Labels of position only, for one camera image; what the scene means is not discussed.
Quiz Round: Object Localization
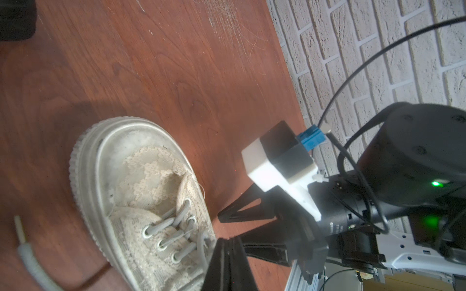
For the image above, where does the black plastic tool case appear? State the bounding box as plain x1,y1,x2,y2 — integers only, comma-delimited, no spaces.
1,0,37,41

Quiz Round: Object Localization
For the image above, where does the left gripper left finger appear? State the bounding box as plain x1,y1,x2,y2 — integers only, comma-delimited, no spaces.
201,238,231,291

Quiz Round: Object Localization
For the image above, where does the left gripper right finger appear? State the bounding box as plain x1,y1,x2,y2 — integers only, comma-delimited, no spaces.
229,236,258,291

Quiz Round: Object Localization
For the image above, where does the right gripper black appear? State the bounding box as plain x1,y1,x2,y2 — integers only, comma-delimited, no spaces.
217,181,386,284

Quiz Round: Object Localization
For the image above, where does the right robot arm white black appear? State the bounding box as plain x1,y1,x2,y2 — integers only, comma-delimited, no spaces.
218,103,466,291

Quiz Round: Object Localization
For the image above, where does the beige sneaker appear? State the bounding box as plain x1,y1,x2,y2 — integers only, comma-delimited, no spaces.
69,116,216,291

